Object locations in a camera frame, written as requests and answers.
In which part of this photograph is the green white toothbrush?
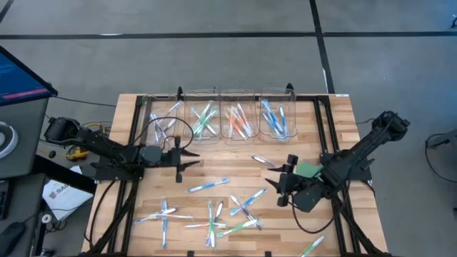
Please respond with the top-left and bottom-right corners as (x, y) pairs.
(206, 199), (216, 250)
(200, 106), (218, 126)
(192, 121), (208, 140)
(191, 106), (218, 136)
(194, 116), (214, 141)
(298, 234), (326, 257)
(192, 104), (211, 136)
(216, 218), (259, 239)

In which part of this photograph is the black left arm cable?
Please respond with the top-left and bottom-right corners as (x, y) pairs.
(137, 116), (196, 151)

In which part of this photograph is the white round roll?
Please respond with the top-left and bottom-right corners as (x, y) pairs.
(0, 120), (19, 161)

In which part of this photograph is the computer monitor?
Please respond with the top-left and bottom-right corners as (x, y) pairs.
(0, 45), (59, 108)

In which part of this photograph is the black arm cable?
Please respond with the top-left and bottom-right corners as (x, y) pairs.
(137, 116), (196, 151)
(289, 192), (336, 236)

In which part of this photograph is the black keyboard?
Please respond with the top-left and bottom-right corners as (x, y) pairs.
(0, 179), (11, 221)

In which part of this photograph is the grey floor stand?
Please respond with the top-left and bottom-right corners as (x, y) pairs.
(426, 127), (457, 151)

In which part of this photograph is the black beam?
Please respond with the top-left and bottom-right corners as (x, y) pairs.
(32, 153), (98, 196)

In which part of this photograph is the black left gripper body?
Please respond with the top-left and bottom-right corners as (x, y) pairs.
(139, 144), (182, 168)

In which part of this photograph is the yellow tool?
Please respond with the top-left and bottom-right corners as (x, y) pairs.
(65, 146), (92, 162)

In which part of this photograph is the blue white toothbrush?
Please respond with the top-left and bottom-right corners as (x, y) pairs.
(266, 101), (283, 136)
(160, 197), (169, 250)
(229, 188), (268, 217)
(260, 99), (278, 122)
(262, 112), (283, 139)
(278, 105), (291, 139)
(186, 177), (230, 194)

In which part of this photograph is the black power cable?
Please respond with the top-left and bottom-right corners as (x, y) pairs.
(87, 180), (119, 251)

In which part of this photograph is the black monitor cable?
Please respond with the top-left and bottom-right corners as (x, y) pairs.
(52, 94), (118, 109)

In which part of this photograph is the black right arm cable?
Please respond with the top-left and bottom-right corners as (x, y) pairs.
(289, 192), (336, 236)

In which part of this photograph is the white booklet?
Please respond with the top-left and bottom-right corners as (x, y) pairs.
(41, 165), (94, 222)

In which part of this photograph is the black computer mouse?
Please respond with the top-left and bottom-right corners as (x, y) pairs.
(0, 221), (26, 257)

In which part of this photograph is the black floor cable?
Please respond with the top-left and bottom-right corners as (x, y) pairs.
(423, 132), (457, 185)

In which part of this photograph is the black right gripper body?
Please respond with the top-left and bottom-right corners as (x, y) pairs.
(277, 171), (304, 201)

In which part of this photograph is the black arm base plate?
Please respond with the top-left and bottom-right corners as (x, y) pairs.
(90, 161), (148, 183)
(318, 152), (373, 182)

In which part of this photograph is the clear plastic bin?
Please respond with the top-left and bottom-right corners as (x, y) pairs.
(259, 87), (298, 143)
(183, 88), (221, 141)
(219, 88), (261, 141)
(134, 93), (184, 148)

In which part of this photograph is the green cloth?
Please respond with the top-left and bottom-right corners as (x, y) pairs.
(296, 162), (324, 178)

